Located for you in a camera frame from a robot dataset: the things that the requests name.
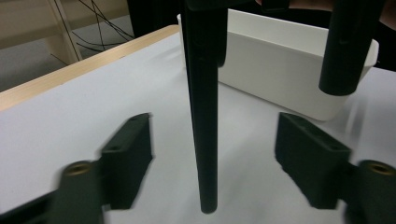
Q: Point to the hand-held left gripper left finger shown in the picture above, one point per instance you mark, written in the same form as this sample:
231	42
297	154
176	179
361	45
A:
127	155

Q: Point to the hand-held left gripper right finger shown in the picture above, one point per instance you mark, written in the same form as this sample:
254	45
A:
311	158

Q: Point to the white rectangular box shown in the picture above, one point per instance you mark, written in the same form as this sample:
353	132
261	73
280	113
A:
274	71

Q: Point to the black phone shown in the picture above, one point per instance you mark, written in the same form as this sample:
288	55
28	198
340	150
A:
204	124

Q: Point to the white table mat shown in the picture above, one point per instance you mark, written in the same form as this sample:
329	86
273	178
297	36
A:
62	124

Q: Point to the wooden shelf unit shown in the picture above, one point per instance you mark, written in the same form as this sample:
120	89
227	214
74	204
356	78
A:
28	21

